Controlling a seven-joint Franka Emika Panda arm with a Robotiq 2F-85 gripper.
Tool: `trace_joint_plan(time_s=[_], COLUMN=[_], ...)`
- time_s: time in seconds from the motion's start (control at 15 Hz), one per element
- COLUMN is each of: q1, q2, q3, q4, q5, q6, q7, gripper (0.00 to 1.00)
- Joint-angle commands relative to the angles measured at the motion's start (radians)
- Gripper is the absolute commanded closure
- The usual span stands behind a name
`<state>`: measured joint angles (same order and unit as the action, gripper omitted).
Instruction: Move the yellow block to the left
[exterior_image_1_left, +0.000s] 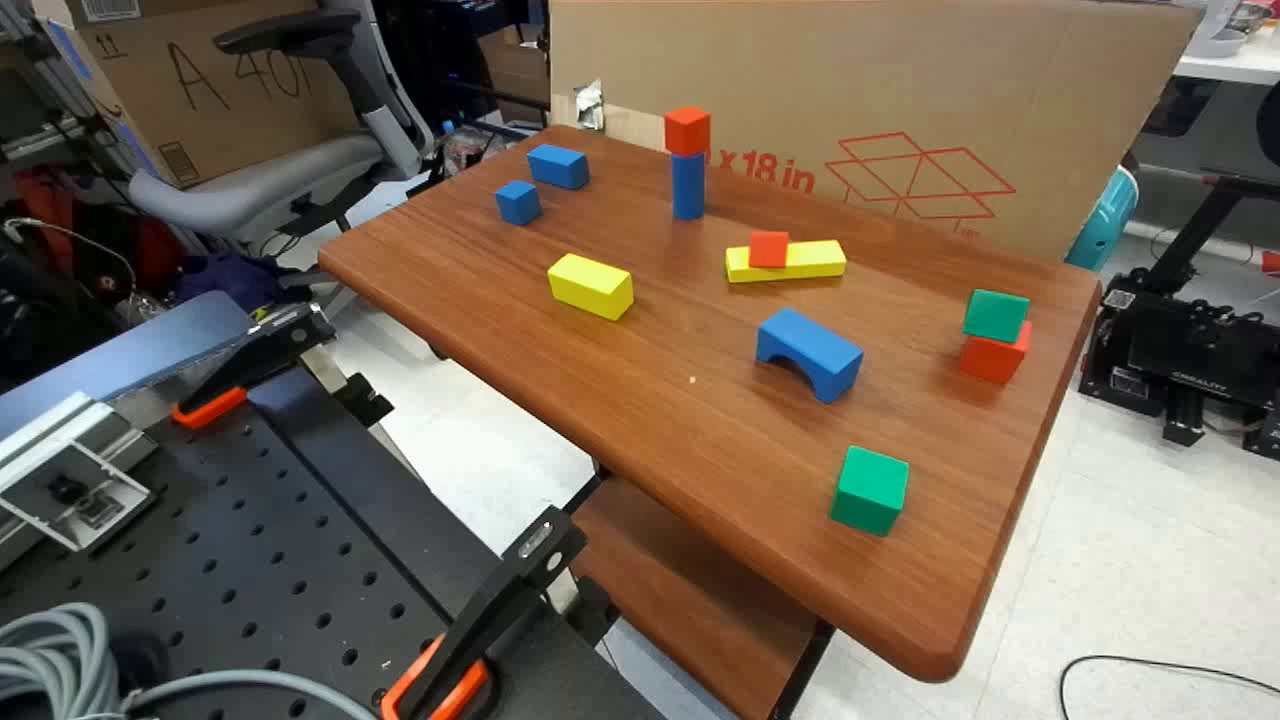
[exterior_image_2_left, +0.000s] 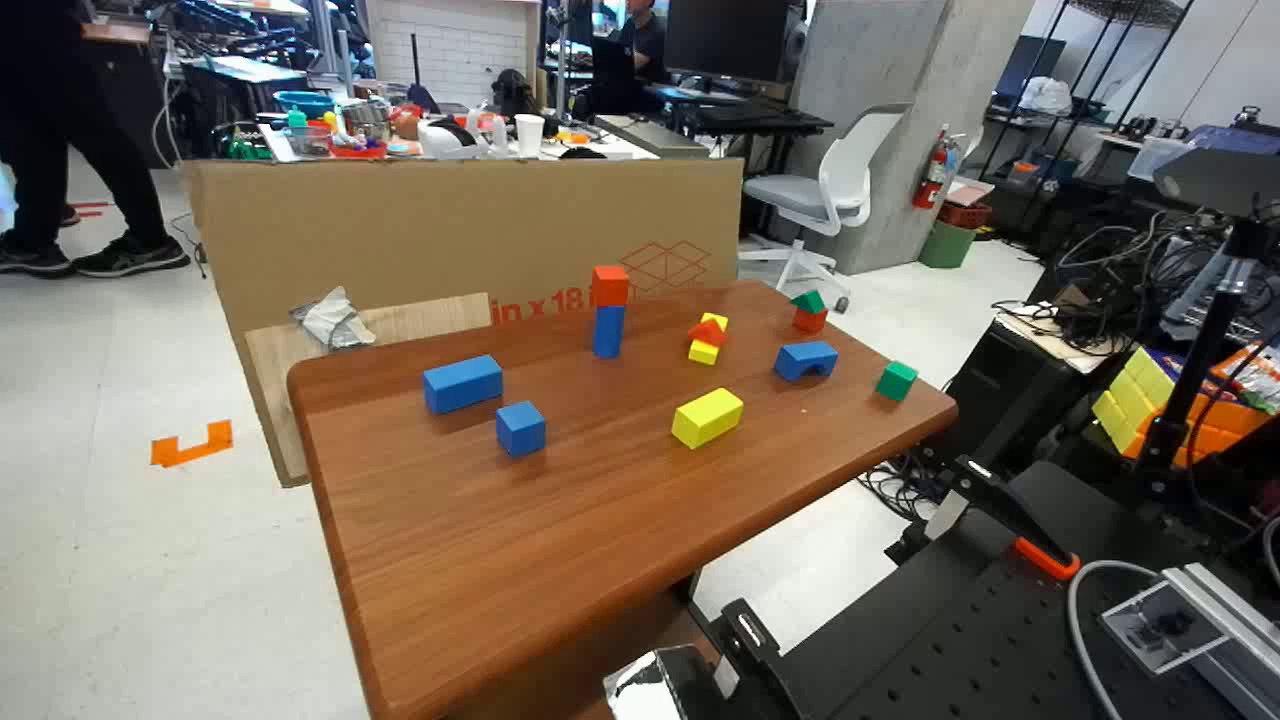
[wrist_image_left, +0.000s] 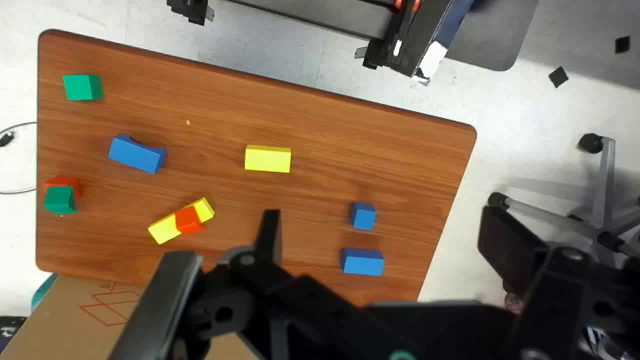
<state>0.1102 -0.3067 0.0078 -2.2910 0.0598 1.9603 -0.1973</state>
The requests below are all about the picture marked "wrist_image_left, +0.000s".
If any small blue cube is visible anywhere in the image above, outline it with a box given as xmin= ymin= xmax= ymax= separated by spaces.
xmin=348 ymin=202 xmax=379 ymax=233

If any red wooden block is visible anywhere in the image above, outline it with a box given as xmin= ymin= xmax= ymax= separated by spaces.
xmin=41 ymin=174 xmax=86 ymax=202

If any grey office chair base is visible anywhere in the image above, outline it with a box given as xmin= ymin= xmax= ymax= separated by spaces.
xmin=487 ymin=131 xmax=640 ymax=267

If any black metal bracket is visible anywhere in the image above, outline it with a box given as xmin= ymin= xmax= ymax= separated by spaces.
xmin=166 ymin=0 xmax=216 ymax=28

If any green wooden cube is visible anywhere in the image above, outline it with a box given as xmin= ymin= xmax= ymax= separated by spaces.
xmin=59 ymin=71 xmax=103 ymax=104
xmin=41 ymin=184 xmax=77 ymax=216

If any orange wooden cube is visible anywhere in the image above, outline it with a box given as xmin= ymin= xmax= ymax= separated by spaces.
xmin=174 ymin=205 xmax=205 ymax=235

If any teal round object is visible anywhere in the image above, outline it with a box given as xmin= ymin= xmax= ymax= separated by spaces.
xmin=27 ymin=272 xmax=59 ymax=315

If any long blue block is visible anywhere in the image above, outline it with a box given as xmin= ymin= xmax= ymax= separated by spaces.
xmin=105 ymin=133 xmax=168 ymax=175
xmin=339 ymin=247 xmax=388 ymax=278

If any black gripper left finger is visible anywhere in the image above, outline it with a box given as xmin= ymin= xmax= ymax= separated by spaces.
xmin=108 ymin=250 xmax=205 ymax=360

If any black floor marker square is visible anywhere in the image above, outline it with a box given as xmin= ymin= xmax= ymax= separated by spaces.
xmin=546 ymin=65 xmax=569 ymax=90

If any brown cardboard box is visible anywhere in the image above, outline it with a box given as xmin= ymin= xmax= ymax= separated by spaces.
xmin=0 ymin=272 xmax=257 ymax=360

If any dark grey floor mat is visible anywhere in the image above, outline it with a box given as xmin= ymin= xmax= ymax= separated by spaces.
xmin=227 ymin=0 xmax=540 ymax=74

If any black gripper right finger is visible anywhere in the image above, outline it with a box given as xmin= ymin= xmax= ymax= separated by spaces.
xmin=477 ymin=203 xmax=554 ymax=314

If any yellow rectangular block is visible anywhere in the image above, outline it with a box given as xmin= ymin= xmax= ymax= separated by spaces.
xmin=145 ymin=196 xmax=217 ymax=246
xmin=242 ymin=143 xmax=294 ymax=175

